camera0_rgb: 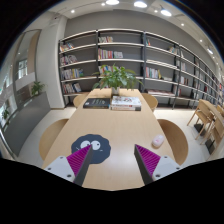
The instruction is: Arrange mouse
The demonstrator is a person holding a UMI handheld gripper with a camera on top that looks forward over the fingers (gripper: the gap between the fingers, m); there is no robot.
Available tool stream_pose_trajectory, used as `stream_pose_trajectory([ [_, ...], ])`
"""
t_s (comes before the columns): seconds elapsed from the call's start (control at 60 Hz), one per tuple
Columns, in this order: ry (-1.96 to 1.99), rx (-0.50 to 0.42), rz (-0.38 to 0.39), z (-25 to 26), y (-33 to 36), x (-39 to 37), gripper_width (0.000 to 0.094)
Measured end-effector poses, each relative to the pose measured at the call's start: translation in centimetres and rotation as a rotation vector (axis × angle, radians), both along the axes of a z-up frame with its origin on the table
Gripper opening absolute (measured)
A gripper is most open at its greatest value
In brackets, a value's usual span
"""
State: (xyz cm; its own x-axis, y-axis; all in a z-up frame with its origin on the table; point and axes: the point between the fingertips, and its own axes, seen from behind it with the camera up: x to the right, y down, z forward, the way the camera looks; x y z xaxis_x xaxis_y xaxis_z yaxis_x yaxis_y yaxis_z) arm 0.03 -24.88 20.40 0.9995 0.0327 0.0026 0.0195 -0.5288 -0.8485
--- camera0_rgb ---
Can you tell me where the stack of white books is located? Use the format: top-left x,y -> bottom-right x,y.
111,96 -> 142,111

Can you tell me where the pink computer mouse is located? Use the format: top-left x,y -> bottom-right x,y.
152,134 -> 164,148

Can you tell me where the left near wooden chair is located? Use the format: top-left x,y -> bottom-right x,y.
39,119 -> 68,160

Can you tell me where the potted green plant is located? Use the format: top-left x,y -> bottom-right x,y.
93,65 -> 142,96

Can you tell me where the right near wooden chair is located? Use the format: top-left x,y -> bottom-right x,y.
158,119 -> 188,165

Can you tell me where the large wall bookshelf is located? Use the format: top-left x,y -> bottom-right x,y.
58,28 -> 224,108

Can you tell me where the black hardcover book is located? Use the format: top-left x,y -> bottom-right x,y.
83,98 -> 110,109

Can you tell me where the small plant by window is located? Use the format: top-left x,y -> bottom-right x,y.
31,81 -> 45,96

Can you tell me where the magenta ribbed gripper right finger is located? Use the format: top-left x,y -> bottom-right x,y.
133,143 -> 182,186

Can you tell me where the wooden side table right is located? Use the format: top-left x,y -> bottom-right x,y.
200,100 -> 224,155

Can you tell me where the dark monster face mouse pad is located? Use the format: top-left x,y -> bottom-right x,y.
71,134 -> 111,164

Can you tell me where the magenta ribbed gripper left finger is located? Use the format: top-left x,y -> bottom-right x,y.
43,144 -> 94,187

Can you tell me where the left far wooden chair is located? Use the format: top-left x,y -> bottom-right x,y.
73,93 -> 87,108

